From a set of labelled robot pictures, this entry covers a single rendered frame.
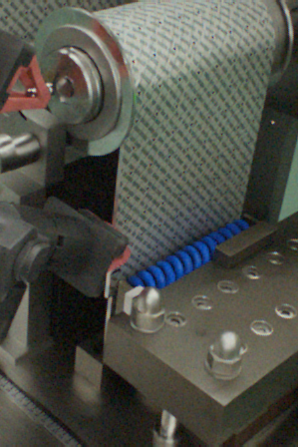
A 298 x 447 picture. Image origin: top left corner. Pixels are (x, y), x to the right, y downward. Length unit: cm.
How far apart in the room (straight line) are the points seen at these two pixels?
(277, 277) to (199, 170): 16
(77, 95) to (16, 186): 13
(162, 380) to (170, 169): 22
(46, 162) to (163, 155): 12
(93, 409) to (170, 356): 15
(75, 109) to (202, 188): 22
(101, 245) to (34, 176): 12
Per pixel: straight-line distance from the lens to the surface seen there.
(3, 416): 96
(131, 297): 88
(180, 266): 96
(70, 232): 80
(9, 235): 67
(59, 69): 83
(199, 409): 84
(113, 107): 81
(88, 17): 82
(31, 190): 88
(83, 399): 98
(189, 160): 93
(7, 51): 75
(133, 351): 88
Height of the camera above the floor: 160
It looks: 33 degrees down
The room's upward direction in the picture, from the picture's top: 7 degrees clockwise
